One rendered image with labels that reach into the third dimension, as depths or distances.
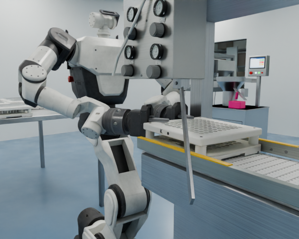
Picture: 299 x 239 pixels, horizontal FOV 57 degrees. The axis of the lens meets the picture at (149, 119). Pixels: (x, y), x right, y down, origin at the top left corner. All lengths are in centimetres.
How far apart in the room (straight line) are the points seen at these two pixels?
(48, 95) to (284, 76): 542
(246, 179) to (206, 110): 52
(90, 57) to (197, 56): 63
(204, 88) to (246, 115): 232
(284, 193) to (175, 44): 37
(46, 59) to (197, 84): 57
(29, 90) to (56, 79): 487
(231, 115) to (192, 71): 273
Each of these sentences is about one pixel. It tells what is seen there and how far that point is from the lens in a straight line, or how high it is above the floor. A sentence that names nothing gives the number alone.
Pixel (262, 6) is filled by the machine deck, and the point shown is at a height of 130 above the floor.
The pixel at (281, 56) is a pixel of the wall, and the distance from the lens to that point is 611.
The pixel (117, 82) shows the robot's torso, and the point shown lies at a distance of 128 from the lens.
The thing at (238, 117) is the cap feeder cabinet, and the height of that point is 67.
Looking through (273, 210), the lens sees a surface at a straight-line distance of 55.
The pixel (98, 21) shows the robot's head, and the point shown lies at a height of 136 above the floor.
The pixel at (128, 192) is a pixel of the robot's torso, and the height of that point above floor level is 64.
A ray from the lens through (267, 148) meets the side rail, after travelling 85.
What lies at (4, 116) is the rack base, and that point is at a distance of 204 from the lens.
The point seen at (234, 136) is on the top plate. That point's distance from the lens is 75.
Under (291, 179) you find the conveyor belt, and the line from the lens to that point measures 67.
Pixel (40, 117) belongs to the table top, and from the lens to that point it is 210.
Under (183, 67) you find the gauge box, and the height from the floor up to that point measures 113.
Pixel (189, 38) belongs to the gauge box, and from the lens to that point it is 67.
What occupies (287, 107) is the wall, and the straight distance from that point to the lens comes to 605.
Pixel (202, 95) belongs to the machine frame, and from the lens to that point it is 102.
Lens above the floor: 110
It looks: 8 degrees down
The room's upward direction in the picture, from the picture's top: straight up
